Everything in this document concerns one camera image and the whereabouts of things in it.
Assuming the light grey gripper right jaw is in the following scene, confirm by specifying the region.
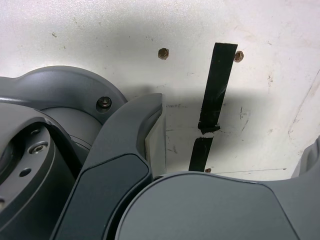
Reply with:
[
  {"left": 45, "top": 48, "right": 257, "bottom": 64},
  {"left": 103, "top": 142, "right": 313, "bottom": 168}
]
[{"left": 112, "top": 134, "right": 320, "bottom": 240}]

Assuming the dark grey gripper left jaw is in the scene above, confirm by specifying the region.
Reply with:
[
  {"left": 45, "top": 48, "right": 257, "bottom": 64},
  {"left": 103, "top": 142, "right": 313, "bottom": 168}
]
[{"left": 49, "top": 92, "right": 168, "bottom": 240}]

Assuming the black tape strip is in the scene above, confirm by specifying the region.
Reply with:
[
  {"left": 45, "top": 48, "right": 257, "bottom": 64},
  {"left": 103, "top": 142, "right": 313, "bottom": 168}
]
[{"left": 188, "top": 42, "right": 239, "bottom": 173}]

